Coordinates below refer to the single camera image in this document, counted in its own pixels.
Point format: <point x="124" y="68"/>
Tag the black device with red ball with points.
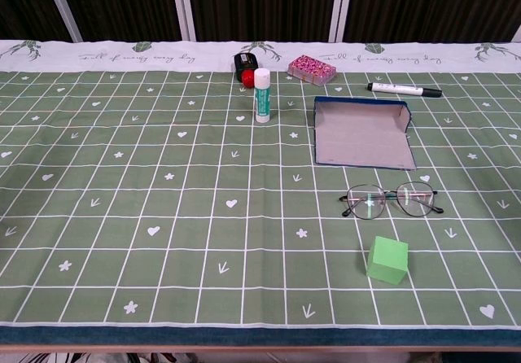
<point x="243" y="62"/>

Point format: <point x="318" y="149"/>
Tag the blue glasses case grey lining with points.
<point x="358" y="139"/>

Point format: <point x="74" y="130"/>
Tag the pink patterned card box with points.
<point x="311" y="68"/>

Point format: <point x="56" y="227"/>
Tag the black wire-frame eyeglasses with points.
<point x="366" y="202"/>

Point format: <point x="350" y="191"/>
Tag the dark blue table undercloth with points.
<point x="244" y="336"/>

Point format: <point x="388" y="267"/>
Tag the green checkered tablecloth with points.
<point x="163" y="176"/>

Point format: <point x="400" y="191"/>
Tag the white marker with black caps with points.
<point x="399" y="89"/>

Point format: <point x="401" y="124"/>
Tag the green foam cube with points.
<point x="386" y="261"/>

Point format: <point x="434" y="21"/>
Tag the white partition frame post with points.
<point x="182" y="5"/>
<point x="61" y="5"/>
<point x="341" y="5"/>
<point x="518" y="34"/>

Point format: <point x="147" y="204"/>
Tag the white green glue stick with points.
<point x="262" y="102"/>

